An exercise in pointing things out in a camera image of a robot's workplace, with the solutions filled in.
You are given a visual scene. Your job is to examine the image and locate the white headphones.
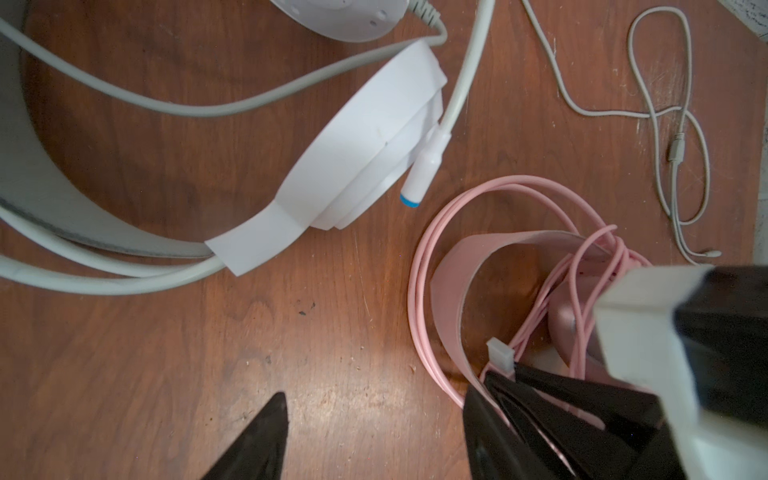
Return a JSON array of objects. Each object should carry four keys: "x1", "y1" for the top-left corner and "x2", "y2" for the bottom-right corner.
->
[{"x1": 1, "y1": 1, "x2": 494, "y2": 296}]

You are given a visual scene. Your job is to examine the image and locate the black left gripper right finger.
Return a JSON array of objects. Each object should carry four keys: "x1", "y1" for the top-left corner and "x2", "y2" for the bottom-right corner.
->
[{"x1": 462, "y1": 386, "x2": 558, "y2": 479}]

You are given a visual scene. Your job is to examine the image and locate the pink headphone cable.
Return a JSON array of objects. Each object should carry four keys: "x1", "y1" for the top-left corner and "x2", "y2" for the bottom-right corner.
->
[{"x1": 479, "y1": 224, "x2": 637, "y2": 385}]

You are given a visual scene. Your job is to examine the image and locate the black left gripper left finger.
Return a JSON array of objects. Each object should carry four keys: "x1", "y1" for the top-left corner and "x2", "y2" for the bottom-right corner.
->
[{"x1": 202, "y1": 392, "x2": 289, "y2": 480}]

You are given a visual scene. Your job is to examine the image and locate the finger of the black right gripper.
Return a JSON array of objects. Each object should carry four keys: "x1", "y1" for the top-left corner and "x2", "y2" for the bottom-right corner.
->
[
  {"x1": 515, "y1": 364, "x2": 663, "y2": 435},
  {"x1": 485, "y1": 372, "x2": 639, "y2": 479}
]

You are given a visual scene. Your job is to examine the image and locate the pink headphones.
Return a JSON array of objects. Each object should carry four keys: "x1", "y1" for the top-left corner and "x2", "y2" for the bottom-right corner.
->
[{"x1": 406, "y1": 175, "x2": 655, "y2": 433}]

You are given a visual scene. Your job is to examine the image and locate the grey white headphone cable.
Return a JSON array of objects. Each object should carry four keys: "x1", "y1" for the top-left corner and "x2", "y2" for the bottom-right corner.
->
[{"x1": 0, "y1": 0, "x2": 724, "y2": 266}]

